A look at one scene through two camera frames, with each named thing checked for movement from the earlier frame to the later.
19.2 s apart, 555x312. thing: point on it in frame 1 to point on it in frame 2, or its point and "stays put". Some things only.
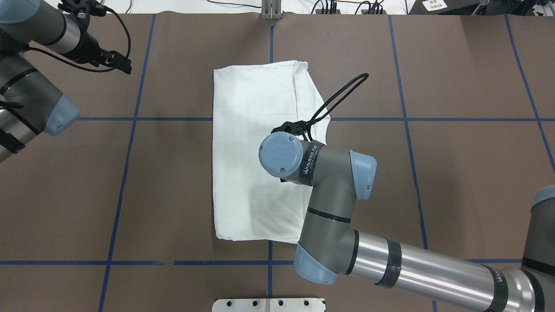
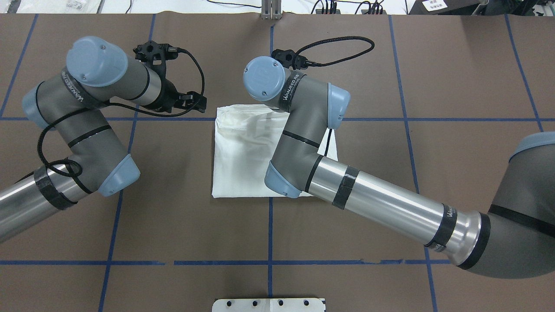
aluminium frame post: (271, 10) stays put
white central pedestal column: (269, 305) stays put
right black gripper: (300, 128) to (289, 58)
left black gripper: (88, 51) to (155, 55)
